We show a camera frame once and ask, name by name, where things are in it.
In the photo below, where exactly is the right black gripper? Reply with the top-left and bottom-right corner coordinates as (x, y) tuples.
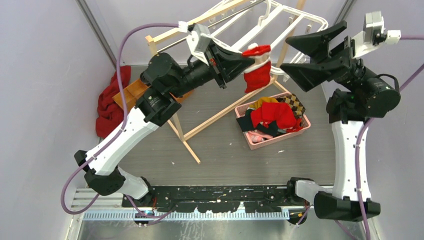
(280, 20), (380, 93)

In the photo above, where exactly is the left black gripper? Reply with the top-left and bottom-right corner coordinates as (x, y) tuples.
(169, 39), (255, 99)

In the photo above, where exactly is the red santa sock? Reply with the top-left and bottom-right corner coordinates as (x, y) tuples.
(242, 43), (272, 94)

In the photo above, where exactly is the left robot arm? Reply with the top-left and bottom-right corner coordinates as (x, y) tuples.
(74, 40), (254, 207)

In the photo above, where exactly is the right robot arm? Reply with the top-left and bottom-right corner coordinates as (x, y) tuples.
(280, 20), (402, 222)

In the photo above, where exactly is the white plastic clip hanger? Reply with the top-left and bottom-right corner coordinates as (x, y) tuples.
(192, 0), (329, 84)

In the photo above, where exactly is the mustard yellow sock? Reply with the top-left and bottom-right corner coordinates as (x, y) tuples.
(248, 96), (279, 110)

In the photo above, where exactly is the argyle brown sock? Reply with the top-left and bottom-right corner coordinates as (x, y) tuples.
(276, 94), (306, 119)

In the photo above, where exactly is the red sock in basket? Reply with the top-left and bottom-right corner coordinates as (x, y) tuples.
(250, 102), (297, 129)

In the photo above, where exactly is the black sock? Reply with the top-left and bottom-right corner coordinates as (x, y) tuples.
(236, 109), (280, 137)

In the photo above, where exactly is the pink plastic basket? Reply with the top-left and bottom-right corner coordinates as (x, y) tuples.
(235, 92), (311, 150)

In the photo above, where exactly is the pink sock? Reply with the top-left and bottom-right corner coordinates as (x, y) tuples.
(246, 130), (273, 144)

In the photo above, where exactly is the wooden compartment tray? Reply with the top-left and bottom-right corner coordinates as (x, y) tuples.
(112, 79), (194, 112)

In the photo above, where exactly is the red cloth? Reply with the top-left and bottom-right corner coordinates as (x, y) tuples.
(95, 72), (124, 139)

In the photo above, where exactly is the wooden drying rack frame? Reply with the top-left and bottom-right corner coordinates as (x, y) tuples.
(145, 0), (307, 165)

